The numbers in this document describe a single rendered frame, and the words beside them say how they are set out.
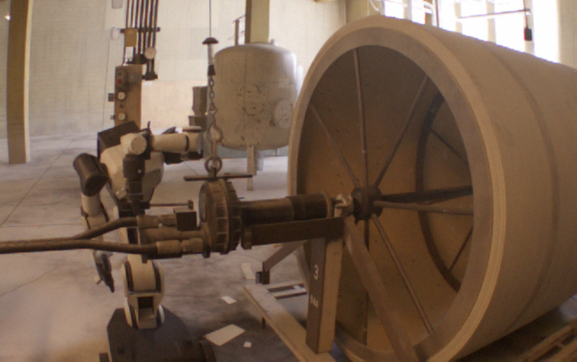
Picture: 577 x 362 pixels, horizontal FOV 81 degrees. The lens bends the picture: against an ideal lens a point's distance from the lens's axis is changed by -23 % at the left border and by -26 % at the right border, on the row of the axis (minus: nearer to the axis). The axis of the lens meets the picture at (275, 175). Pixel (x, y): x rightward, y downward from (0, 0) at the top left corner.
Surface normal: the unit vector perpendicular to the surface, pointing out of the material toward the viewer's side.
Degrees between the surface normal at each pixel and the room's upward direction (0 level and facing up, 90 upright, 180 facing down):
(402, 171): 89
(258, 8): 90
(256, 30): 90
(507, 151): 66
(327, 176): 89
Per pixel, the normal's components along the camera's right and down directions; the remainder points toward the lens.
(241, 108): -0.24, 0.18
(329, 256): 0.37, 0.18
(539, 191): 0.36, -0.04
